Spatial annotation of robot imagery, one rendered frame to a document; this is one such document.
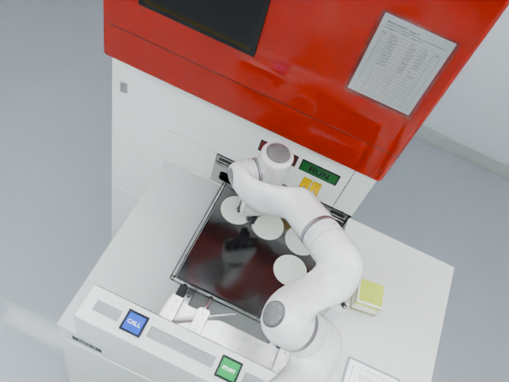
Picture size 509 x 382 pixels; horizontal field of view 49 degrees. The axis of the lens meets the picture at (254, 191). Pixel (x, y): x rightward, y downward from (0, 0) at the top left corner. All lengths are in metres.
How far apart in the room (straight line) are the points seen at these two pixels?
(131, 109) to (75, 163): 1.13
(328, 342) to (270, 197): 0.36
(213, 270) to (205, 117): 0.44
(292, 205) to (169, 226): 0.57
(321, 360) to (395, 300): 0.52
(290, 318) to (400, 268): 0.69
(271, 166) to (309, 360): 0.47
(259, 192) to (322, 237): 0.21
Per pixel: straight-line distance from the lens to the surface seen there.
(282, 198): 1.28
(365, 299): 1.52
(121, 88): 1.70
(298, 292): 1.10
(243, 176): 1.33
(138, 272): 1.65
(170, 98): 1.63
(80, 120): 3.01
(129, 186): 2.10
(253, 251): 1.64
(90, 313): 1.46
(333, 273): 1.13
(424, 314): 1.67
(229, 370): 1.43
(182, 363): 1.42
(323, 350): 1.16
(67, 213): 2.69
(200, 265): 1.59
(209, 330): 1.54
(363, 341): 1.56
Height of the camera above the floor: 2.32
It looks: 55 degrees down
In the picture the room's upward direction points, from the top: 22 degrees clockwise
